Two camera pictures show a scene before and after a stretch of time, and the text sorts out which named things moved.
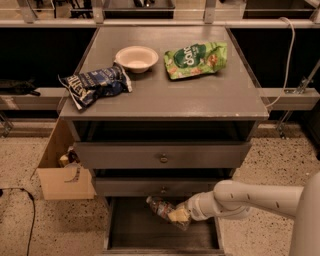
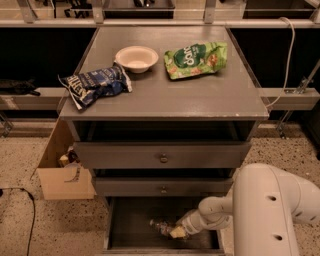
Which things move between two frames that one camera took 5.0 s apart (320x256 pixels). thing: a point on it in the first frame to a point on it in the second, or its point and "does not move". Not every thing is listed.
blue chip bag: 87,86 does not move
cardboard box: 63,183 does not move
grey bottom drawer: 131,228 does not move
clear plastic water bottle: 161,207 to 163,226
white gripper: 194,205 to 190,222
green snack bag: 195,59 does not move
